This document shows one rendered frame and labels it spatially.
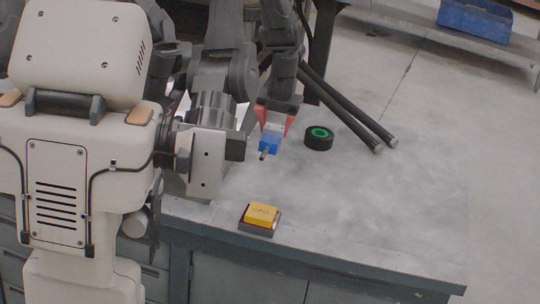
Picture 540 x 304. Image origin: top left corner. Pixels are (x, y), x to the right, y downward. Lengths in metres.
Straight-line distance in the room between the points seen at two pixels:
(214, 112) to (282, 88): 0.50
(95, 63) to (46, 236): 0.28
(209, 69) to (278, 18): 0.37
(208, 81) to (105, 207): 0.26
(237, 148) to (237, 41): 0.18
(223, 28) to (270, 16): 0.34
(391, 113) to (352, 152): 2.18
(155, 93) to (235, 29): 0.43
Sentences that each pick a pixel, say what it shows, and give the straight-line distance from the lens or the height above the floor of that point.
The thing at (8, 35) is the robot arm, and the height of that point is 1.28.
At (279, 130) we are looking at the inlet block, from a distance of 1.58.
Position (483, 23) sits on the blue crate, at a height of 0.37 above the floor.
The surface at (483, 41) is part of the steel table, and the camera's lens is 5.07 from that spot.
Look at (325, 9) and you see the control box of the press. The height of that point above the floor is 1.02.
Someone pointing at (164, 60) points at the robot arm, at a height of 1.12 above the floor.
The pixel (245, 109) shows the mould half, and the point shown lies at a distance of 1.74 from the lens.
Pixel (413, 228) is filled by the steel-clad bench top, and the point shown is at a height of 0.80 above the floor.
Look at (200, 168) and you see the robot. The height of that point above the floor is 1.17.
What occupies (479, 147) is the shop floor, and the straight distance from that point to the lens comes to 3.97.
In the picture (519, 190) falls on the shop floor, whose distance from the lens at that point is 3.68.
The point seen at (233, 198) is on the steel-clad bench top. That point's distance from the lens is 1.61.
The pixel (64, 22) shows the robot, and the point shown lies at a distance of 1.00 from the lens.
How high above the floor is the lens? 1.71
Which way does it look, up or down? 30 degrees down
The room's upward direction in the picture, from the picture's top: 9 degrees clockwise
